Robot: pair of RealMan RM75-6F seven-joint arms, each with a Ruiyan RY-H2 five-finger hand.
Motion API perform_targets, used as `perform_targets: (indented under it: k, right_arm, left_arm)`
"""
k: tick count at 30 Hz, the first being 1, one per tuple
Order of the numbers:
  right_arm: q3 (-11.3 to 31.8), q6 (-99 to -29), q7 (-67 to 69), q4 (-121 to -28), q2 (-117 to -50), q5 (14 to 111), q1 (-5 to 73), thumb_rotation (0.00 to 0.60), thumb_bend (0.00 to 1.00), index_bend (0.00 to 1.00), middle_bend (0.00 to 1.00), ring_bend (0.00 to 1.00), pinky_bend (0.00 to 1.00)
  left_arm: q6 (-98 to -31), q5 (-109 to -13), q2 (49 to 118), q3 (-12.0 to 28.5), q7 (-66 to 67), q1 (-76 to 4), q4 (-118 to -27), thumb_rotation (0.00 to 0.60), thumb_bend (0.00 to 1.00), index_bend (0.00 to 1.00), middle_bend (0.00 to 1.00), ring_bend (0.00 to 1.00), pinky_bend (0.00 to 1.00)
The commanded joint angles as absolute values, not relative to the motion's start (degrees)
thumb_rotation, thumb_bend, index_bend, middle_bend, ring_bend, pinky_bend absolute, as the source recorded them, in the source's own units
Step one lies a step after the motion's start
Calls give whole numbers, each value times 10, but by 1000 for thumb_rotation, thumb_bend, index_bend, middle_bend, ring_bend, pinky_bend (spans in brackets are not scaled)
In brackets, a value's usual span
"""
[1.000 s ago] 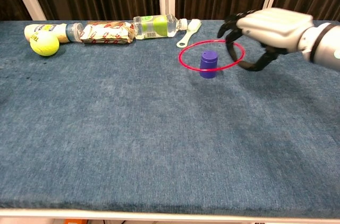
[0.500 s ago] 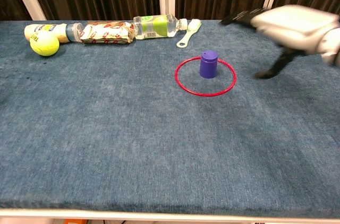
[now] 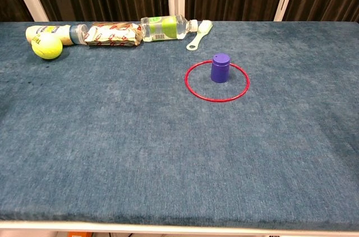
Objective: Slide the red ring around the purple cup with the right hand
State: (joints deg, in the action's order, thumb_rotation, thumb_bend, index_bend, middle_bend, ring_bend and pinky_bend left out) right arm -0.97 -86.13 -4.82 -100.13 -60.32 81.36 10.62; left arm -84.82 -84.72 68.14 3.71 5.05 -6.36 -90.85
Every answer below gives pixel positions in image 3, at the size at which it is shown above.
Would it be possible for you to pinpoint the thin red ring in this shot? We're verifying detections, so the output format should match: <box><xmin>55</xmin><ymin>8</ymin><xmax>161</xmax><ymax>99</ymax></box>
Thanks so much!
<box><xmin>184</xmin><ymin>61</ymin><xmax>250</xmax><ymax>104</ymax></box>

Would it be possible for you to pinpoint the purple cylinder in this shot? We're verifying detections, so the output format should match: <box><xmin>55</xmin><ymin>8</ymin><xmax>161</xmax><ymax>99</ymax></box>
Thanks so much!
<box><xmin>210</xmin><ymin>52</ymin><xmax>232</xmax><ymax>84</ymax></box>

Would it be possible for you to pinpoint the blue felt table cover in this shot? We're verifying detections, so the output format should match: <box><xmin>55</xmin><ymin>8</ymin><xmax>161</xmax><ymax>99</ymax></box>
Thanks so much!
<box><xmin>0</xmin><ymin>20</ymin><xmax>359</xmax><ymax>229</ymax></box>

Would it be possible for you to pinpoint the clear green label water bottle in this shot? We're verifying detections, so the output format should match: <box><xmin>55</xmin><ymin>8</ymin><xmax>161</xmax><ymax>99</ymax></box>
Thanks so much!
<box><xmin>140</xmin><ymin>15</ymin><xmax>199</xmax><ymax>43</ymax></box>

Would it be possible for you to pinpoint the light green brush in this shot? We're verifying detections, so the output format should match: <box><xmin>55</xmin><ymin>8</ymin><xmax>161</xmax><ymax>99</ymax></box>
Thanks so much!
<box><xmin>186</xmin><ymin>20</ymin><xmax>213</xmax><ymax>51</ymax></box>

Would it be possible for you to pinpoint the yellow tennis ball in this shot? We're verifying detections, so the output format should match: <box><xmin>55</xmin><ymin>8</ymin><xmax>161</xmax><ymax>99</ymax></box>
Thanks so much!
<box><xmin>31</xmin><ymin>32</ymin><xmax>63</xmax><ymax>60</ymax></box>

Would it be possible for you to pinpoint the mayonnaise squeeze bottle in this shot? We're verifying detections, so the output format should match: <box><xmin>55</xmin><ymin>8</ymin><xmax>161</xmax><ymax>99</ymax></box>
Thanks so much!
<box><xmin>25</xmin><ymin>24</ymin><xmax>89</xmax><ymax>46</ymax></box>

